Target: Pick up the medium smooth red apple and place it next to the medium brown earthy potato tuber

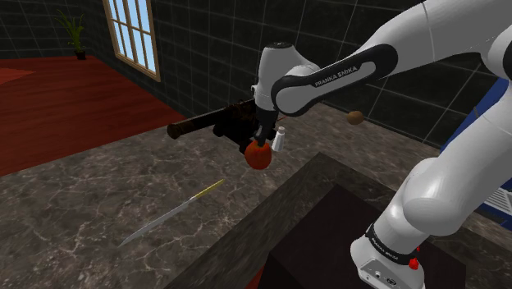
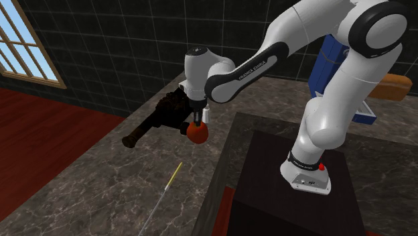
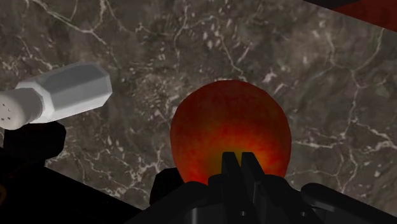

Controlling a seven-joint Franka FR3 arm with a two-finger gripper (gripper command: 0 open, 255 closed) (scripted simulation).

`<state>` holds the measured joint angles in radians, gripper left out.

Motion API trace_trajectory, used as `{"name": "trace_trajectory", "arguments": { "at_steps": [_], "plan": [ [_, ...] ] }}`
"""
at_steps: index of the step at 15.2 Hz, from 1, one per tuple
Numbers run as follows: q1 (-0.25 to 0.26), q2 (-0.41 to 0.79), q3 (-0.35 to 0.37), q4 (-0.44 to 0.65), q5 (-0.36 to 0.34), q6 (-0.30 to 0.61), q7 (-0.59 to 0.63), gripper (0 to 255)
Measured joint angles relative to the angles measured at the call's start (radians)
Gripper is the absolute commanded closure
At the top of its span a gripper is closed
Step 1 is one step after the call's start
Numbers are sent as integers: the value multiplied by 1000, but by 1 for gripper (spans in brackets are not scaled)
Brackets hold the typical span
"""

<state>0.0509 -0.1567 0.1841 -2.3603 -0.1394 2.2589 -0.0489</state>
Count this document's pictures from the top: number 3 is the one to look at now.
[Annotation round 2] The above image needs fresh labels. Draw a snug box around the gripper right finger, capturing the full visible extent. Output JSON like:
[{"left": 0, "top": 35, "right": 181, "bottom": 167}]
[{"left": 242, "top": 151, "right": 397, "bottom": 224}]

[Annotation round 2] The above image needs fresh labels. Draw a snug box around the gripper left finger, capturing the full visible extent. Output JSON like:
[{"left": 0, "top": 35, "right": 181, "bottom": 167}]
[{"left": 125, "top": 151, "right": 250, "bottom": 224}]

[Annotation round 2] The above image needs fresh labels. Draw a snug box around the red orange apple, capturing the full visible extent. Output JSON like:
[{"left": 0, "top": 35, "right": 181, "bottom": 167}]
[{"left": 169, "top": 80, "right": 292, "bottom": 186}]

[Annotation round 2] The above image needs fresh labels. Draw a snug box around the white salt shaker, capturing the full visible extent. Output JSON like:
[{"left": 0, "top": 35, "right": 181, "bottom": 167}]
[{"left": 0, "top": 62, "right": 113, "bottom": 130}]

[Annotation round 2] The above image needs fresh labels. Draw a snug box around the red robot stand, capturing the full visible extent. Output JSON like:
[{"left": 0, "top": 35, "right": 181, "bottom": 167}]
[{"left": 302, "top": 0, "right": 397, "bottom": 32}]

